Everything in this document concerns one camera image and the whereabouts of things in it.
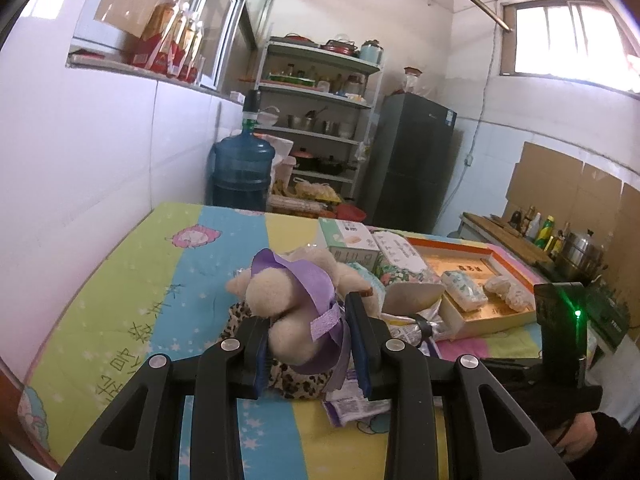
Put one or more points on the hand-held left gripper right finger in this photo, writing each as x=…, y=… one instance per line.
x=361, y=360

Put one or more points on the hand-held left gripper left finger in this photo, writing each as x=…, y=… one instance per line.
x=260, y=372

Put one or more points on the purple white plastic packet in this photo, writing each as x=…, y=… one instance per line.
x=350, y=405

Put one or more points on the tan teddy bear purple dress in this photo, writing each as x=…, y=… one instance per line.
x=280, y=290

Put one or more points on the shallow orange cardboard box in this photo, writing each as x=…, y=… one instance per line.
x=450, y=255

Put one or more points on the person's right forearm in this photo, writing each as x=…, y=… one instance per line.
x=582, y=437

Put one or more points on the black gas stove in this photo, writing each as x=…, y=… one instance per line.
x=607, y=315

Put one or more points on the clear plastic snack bag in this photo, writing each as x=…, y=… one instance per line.
x=507, y=292
x=405, y=332

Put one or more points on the stainless steel pot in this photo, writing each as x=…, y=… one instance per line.
x=582, y=255

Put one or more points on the dark jar yellow label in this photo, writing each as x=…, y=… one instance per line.
x=557, y=245

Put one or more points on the green yellow bottle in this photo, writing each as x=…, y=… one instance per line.
x=545, y=232

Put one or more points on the small floral tissue packet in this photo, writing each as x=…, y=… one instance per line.
x=465, y=290

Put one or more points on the large floral tissue pack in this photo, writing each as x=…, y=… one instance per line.
x=400, y=255

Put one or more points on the white plastic bottle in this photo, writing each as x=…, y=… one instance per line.
x=534, y=227

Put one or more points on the wooden cutting board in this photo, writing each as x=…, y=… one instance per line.
x=505, y=237

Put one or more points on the brown cardboard sheet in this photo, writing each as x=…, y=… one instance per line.
x=600, y=200
x=542, y=180
x=627, y=240

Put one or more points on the green tissue box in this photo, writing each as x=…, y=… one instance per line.
x=345, y=240

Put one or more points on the brown sauce bottle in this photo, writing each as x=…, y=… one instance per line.
x=528, y=220

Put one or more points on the dark sauce bottle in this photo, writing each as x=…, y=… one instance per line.
x=515, y=219

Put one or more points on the grey kitchen counter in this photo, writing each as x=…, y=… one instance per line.
x=472, y=234

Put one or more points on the colourful printed bed sheet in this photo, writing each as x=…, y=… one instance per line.
x=125, y=310

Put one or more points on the red plastic basket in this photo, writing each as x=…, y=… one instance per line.
x=349, y=211

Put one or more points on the clear plastic food container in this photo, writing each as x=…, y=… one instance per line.
x=295, y=204

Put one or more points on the plastic bag of yellow food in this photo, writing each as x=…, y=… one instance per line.
x=317, y=191

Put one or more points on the pink plastic bin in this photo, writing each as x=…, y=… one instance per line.
x=285, y=169

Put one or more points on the dark grey fridge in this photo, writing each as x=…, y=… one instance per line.
x=410, y=160

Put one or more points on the black clay pot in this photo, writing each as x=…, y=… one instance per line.
x=303, y=160

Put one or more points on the blue water jug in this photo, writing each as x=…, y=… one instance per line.
x=242, y=165

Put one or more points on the white flour sack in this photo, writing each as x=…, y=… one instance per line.
x=277, y=145

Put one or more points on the white metal shelf rack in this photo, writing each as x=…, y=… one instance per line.
x=310, y=132

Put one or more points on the white bowl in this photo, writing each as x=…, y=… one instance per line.
x=267, y=120

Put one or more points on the black water pump dispenser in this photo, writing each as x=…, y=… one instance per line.
x=251, y=107

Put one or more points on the barred window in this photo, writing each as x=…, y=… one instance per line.
x=550, y=35

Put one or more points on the teal enamel pot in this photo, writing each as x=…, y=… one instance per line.
x=371, y=52

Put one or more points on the red cooking pot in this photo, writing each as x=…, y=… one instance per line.
x=340, y=47

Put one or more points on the amber liquor bottle red base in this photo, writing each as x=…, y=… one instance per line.
x=192, y=55
x=157, y=30
x=179, y=45

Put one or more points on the sliding aluminium window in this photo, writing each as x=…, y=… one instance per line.
x=215, y=25

